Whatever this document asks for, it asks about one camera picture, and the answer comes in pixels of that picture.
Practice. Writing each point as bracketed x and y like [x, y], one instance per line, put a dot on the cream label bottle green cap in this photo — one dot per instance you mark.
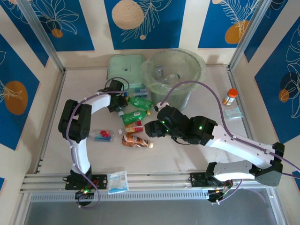
[172, 77]

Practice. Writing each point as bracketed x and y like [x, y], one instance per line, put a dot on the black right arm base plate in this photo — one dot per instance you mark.
[198, 180]

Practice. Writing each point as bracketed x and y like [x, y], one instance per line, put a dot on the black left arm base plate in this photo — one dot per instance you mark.
[100, 181]

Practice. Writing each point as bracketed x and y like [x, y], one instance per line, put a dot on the green bottle yellow cap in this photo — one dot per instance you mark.
[133, 117]
[140, 103]

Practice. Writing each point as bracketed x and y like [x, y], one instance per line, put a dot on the crushed brown label bottle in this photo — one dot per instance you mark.
[134, 141]

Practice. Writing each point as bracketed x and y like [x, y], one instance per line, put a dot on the aluminium table side rail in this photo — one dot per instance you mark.
[233, 79]
[57, 93]

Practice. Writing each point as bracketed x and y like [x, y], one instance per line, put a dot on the grey metal mesh bin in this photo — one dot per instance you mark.
[182, 98]

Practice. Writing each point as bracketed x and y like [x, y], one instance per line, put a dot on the small clear green sachet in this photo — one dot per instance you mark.
[231, 114]

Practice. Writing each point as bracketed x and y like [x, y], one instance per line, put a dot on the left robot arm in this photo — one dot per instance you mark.
[75, 122]

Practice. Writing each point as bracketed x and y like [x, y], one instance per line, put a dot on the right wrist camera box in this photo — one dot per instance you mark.
[160, 106]

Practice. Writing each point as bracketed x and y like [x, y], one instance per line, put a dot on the aluminium frame post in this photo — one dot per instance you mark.
[249, 35]
[43, 35]

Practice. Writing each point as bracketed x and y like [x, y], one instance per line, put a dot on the red orange juice carton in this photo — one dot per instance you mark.
[134, 127]

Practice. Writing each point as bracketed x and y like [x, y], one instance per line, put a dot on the orange capped pill bottle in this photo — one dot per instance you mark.
[228, 99]

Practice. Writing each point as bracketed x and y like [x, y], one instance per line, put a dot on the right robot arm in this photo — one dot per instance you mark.
[239, 145]

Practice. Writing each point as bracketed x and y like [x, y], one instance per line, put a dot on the green bin lid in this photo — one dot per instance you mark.
[124, 70]

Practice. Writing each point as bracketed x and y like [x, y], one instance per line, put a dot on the white blue tissue packet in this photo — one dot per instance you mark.
[118, 182]

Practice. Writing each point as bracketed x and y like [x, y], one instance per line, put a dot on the aluminium mounting rail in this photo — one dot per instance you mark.
[159, 181]

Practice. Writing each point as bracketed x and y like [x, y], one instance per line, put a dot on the grey metal shelf panel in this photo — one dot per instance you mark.
[150, 213]

